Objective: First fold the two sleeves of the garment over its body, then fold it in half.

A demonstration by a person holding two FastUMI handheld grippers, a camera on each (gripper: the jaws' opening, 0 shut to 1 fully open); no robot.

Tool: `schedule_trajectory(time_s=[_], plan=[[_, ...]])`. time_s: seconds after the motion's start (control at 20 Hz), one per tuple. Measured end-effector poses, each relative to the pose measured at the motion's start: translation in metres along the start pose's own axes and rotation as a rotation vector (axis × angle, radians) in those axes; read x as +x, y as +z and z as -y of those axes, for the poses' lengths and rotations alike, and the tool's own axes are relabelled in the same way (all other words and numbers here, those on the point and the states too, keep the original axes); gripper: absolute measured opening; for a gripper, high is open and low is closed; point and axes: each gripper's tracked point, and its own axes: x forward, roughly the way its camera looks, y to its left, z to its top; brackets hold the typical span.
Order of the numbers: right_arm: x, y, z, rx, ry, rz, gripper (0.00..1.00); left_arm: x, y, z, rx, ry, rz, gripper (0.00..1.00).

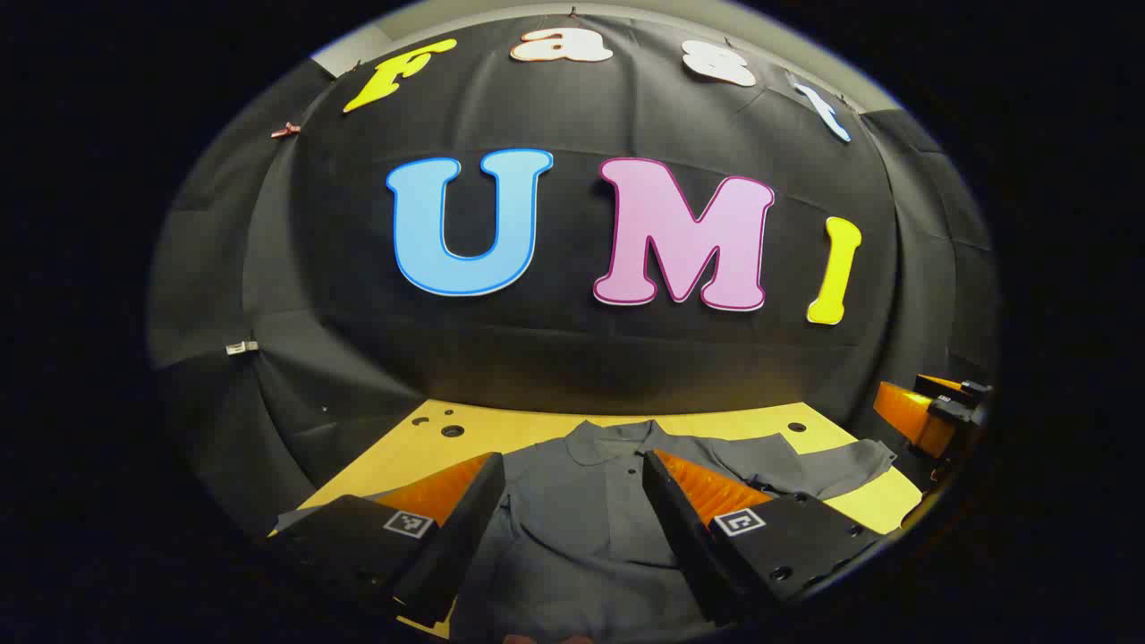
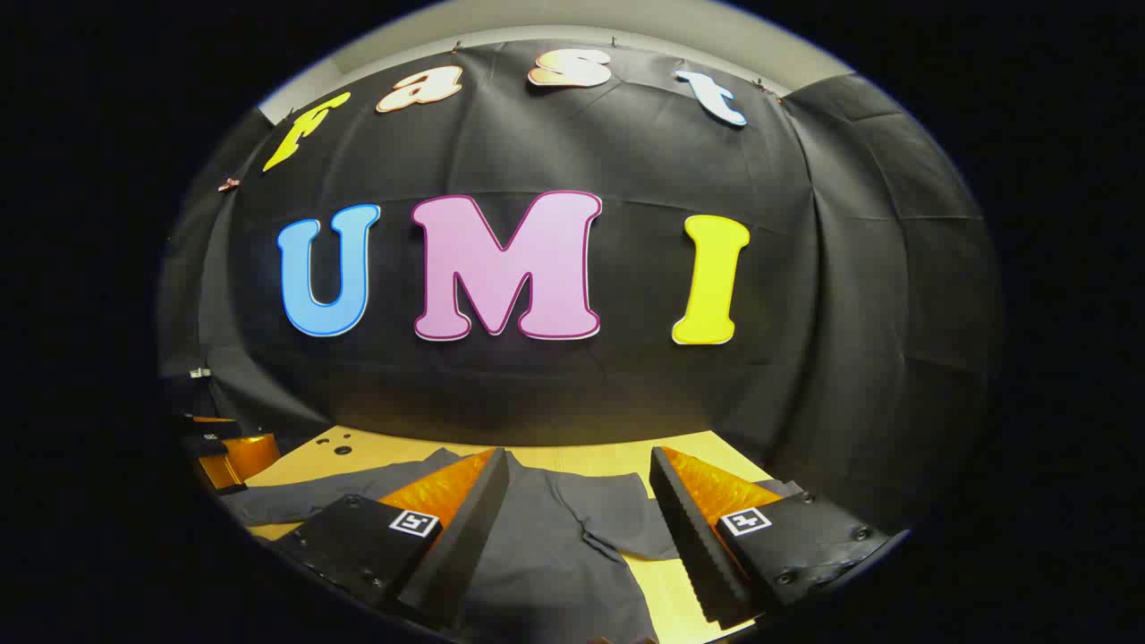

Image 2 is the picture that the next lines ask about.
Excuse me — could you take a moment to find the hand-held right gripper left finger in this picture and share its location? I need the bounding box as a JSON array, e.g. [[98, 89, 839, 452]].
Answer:
[[273, 447, 512, 631]]

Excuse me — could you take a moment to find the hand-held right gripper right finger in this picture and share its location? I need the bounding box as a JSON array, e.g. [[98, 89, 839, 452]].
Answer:
[[649, 445, 896, 627]]

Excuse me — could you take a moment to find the grey long-sleeved shirt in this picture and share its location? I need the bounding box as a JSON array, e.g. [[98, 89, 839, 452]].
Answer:
[[219, 447, 806, 644]]

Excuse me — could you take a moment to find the black backdrop cloth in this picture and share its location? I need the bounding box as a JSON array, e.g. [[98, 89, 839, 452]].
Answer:
[[157, 40, 1003, 538]]

